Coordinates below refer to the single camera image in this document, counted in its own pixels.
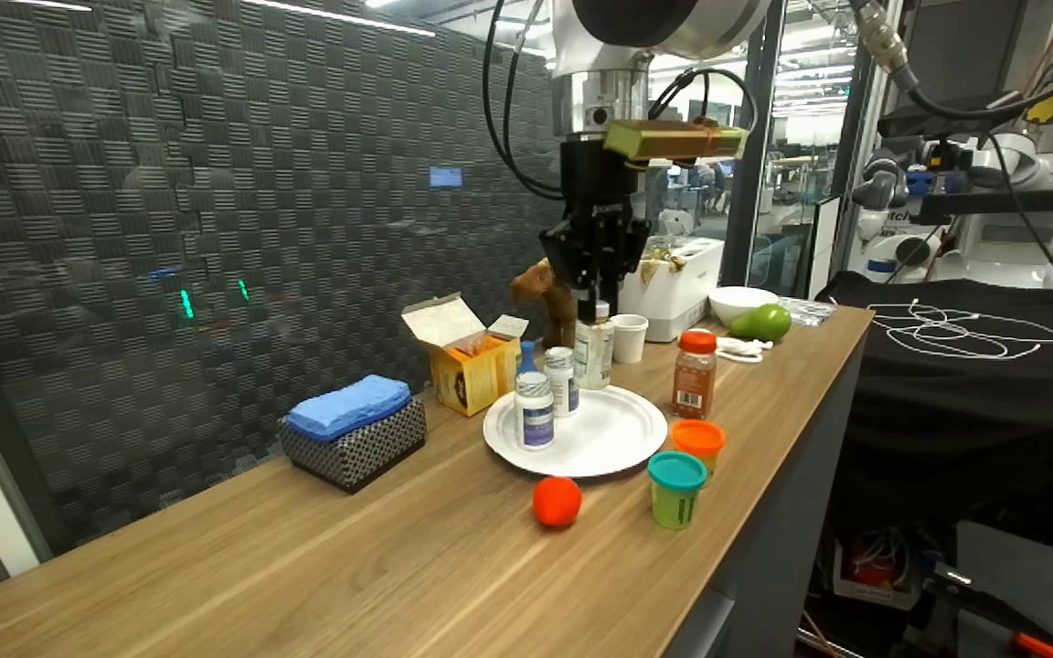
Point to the brown moose plush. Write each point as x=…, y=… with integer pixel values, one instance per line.
x=540, y=294

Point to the white paper cup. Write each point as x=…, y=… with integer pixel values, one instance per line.
x=632, y=343

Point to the white paper plate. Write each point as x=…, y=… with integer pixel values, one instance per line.
x=606, y=439

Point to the white bowl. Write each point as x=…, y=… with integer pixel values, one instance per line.
x=741, y=299

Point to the orange lid dough tub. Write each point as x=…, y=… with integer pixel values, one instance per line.
x=701, y=438

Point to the teal lid dough tub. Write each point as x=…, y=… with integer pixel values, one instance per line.
x=679, y=487

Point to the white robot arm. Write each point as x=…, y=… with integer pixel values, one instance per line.
x=661, y=22

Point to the open yellow cardboard box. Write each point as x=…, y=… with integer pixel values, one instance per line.
x=465, y=372

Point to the white pill bottle green label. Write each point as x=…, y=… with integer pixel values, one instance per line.
x=599, y=354

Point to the small blue bottle yellow label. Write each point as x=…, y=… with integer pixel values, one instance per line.
x=527, y=358

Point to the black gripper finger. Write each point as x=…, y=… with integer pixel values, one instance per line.
x=588, y=286
x=616, y=286

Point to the red toy strawberry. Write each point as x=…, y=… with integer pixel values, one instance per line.
x=556, y=501

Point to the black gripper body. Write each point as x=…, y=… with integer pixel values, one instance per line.
x=599, y=195

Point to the olive wrist camera box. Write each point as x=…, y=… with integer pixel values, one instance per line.
x=673, y=139

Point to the grey woven basket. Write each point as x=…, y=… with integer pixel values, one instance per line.
x=365, y=459

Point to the blue folded cloth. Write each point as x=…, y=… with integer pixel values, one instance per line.
x=349, y=403

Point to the white pill bottle blue label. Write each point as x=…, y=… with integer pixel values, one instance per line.
x=534, y=414
x=561, y=382

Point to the white lab equipment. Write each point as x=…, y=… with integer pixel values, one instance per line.
x=943, y=208

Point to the black table cover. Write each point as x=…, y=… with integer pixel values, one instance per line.
x=978, y=403

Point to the green apple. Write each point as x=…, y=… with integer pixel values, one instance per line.
x=766, y=325

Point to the spice jar orange lid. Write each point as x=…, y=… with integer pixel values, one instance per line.
x=694, y=382

